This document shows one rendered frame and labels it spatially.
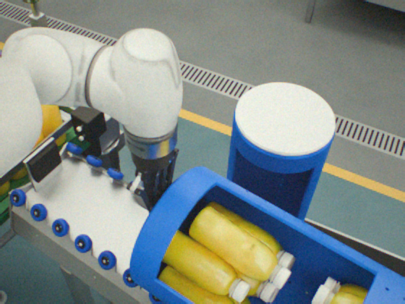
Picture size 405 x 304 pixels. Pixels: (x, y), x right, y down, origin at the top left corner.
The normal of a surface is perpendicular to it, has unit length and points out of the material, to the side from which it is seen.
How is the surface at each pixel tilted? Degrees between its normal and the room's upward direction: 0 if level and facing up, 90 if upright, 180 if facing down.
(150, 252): 52
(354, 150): 0
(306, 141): 0
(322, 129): 0
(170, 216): 21
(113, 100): 85
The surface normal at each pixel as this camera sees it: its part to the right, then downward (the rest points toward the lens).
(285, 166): -0.05, 0.77
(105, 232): 0.04, -0.64
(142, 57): 0.06, -0.28
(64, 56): 0.35, -0.02
